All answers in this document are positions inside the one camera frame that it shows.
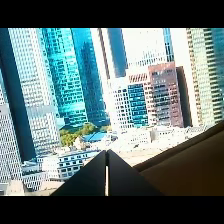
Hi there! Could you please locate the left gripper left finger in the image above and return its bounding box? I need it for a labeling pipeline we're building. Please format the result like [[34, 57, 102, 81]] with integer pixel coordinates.
[[50, 150, 108, 197]]

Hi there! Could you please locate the brown T-shirt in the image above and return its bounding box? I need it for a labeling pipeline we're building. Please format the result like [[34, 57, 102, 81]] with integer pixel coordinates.
[[132, 121, 224, 197]]

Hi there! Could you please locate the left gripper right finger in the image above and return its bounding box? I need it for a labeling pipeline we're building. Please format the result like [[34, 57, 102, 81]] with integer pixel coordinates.
[[107, 149, 165, 197]]

